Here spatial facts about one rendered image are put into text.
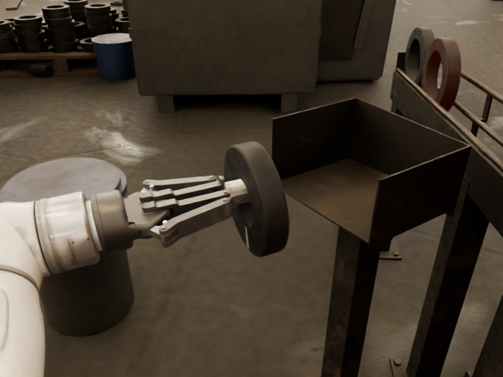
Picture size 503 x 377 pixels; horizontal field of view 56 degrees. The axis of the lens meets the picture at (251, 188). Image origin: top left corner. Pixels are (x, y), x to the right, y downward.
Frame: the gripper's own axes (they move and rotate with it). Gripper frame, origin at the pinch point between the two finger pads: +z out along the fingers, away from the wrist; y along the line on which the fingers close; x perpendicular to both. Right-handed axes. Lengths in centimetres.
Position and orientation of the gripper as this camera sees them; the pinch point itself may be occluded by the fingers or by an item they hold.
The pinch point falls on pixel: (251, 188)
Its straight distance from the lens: 62.6
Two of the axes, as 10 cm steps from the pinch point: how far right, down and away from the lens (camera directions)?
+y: 3.5, 4.8, -8.1
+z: 9.4, -2.2, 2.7
